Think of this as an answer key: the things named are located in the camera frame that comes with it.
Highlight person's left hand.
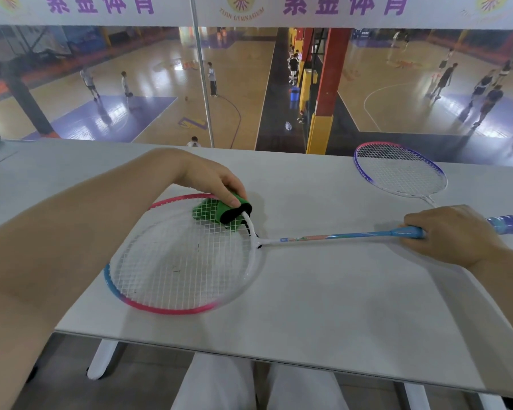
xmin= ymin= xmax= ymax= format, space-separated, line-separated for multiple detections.
xmin=175 ymin=155 xmax=249 ymax=208

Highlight person's right hand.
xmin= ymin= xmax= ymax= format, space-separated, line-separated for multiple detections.
xmin=403 ymin=204 xmax=510 ymax=269

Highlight green black cleaning cloth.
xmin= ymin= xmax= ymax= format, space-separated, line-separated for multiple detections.
xmin=191 ymin=193 xmax=254 ymax=231

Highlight pink blue badminton racket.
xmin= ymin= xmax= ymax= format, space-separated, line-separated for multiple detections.
xmin=103 ymin=193 xmax=513 ymax=315

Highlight purple pink badminton racket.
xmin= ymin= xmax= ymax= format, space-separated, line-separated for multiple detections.
xmin=353 ymin=141 xmax=449 ymax=208

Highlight person's left forearm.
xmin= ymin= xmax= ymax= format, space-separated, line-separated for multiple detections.
xmin=0 ymin=147 xmax=193 ymax=410

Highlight person's white trousers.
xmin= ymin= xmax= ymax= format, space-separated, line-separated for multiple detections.
xmin=170 ymin=352 xmax=339 ymax=410

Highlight group of distant people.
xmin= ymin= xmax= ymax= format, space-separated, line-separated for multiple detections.
xmin=79 ymin=29 xmax=513 ymax=149

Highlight metal window mullion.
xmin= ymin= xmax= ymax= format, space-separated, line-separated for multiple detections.
xmin=189 ymin=0 xmax=217 ymax=149

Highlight red pillar with yellow base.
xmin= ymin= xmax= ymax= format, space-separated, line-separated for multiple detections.
xmin=306 ymin=28 xmax=353 ymax=155

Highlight white banner with purple print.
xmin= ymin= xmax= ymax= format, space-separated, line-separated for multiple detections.
xmin=0 ymin=0 xmax=513 ymax=30

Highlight white table leg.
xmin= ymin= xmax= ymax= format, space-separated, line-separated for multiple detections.
xmin=87 ymin=338 xmax=120 ymax=380
xmin=478 ymin=392 xmax=508 ymax=410
xmin=404 ymin=382 xmax=431 ymax=410

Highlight yellow padded post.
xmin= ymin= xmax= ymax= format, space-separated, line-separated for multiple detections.
xmin=299 ymin=68 xmax=313 ymax=108

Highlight dark hoop post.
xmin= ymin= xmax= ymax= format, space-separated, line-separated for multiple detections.
xmin=0 ymin=59 xmax=56 ymax=137

